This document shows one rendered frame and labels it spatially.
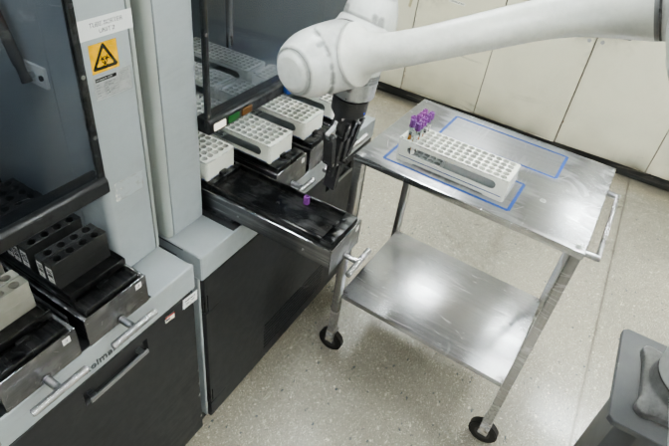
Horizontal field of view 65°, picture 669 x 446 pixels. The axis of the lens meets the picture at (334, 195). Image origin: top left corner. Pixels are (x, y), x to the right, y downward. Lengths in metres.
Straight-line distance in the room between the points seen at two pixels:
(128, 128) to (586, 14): 0.76
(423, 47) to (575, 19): 0.22
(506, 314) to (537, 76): 1.78
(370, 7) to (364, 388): 1.29
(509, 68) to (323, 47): 2.54
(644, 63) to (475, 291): 1.77
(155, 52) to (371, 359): 1.33
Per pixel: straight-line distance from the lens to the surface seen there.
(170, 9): 0.99
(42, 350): 0.98
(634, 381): 1.25
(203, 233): 1.23
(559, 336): 2.27
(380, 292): 1.76
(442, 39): 0.81
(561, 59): 3.23
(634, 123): 3.32
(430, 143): 1.38
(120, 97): 0.96
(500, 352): 1.72
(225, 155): 1.27
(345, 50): 0.83
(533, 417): 1.99
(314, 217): 1.17
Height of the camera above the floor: 1.55
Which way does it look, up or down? 37 degrees down
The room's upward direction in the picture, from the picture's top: 8 degrees clockwise
